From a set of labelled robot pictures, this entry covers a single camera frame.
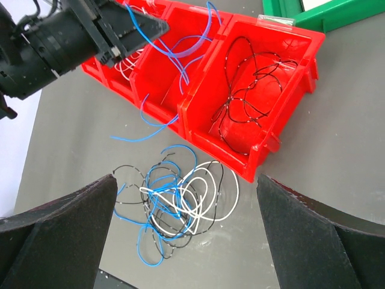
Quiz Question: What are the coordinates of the red compartment bin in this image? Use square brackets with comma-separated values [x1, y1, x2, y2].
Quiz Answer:
[82, 1, 325, 182]

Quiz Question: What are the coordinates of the blue wire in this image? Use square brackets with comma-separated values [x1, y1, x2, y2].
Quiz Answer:
[109, 1, 223, 268]

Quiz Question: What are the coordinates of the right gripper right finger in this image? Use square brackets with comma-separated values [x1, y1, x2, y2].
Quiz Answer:
[257, 174, 384, 288]

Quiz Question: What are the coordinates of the green plastic tray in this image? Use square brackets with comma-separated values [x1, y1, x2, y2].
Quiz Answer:
[262, 0, 384, 33]

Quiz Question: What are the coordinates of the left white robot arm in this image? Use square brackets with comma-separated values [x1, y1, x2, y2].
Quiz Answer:
[1, 1, 169, 119]

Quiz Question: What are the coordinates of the white wire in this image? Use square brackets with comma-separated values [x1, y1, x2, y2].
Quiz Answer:
[114, 55, 240, 237]

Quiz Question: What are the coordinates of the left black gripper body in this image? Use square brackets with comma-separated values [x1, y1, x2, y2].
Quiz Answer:
[17, 1, 126, 84]

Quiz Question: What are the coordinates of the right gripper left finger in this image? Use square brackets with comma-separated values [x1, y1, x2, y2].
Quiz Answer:
[1, 174, 117, 288]

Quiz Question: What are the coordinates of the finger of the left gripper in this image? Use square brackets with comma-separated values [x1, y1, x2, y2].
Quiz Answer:
[100, 1, 170, 57]

